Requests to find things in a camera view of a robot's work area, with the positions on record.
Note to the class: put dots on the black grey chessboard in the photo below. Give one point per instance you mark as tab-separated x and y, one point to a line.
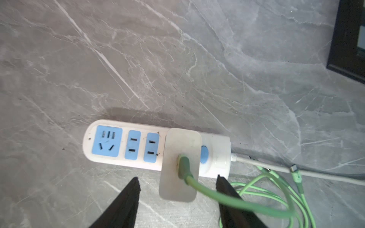
347	50

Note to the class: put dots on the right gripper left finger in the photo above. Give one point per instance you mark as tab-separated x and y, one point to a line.
122	211

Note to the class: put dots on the white power strip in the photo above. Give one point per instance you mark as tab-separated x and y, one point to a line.
141	146

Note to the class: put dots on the white usb charger adapter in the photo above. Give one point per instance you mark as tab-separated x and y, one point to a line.
181	159

